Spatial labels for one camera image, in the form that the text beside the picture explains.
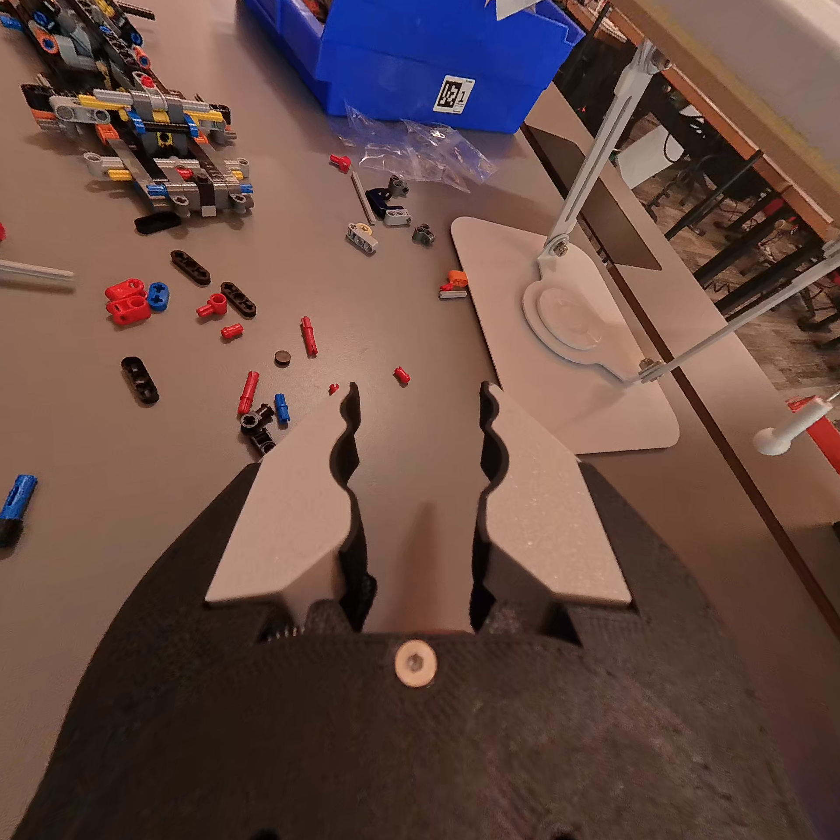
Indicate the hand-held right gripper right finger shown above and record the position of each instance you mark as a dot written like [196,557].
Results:
[551,525]

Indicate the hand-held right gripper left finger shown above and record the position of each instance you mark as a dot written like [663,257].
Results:
[282,525]

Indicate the long light grey lego axle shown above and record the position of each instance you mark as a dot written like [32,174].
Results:
[33,270]

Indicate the black lego cross connector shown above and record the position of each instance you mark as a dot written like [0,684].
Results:
[254,420]

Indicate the blue lego pin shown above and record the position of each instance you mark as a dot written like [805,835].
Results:
[281,408]

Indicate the long red lego pin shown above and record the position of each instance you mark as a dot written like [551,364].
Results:
[249,392]
[309,336]

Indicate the black round lego tile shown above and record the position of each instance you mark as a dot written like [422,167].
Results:
[282,358]

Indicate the red lego pin connector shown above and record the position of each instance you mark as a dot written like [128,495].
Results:
[340,163]
[211,306]

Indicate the small grey lego piece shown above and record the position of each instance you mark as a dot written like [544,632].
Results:
[453,294]

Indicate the small blue lego liftarm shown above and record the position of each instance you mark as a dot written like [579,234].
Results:
[158,295]

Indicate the red lego connector block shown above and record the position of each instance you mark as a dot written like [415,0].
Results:
[128,312]
[121,289]

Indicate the orange lego piece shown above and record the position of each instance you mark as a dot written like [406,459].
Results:
[458,277]

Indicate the grey lego connector tan gear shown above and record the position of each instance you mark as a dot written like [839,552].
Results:
[362,239]

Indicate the dark grey lego connector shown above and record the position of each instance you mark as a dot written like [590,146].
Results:
[424,234]
[398,186]

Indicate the black curved lego piece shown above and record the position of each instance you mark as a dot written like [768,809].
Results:
[157,224]

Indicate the light grey lego connector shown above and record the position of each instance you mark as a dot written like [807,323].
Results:
[397,217]

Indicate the dark grey lego axle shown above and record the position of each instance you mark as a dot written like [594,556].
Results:
[363,197]

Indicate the dark blue lego piece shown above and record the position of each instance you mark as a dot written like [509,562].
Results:
[377,198]

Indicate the grey lego chassis assembly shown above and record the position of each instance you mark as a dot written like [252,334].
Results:
[151,144]

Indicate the large lego vehicle model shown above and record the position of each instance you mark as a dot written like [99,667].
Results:
[72,36]

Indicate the white metal desk stand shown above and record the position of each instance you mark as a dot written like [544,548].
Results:
[499,308]

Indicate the blue pin in dark connector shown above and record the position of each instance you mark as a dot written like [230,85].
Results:
[18,499]

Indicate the red plastic part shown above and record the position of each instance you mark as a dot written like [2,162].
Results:
[823,439]

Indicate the clear plastic bag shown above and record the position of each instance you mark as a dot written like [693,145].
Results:
[420,151]

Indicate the wooden desk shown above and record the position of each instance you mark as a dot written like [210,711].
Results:
[735,98]

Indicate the blue plastic bin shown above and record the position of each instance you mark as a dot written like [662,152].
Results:
[394,65]

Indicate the white paper sheet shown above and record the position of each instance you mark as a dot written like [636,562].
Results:
[515,8]

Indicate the black desk frame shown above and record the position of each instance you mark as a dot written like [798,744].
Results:
[741,229]

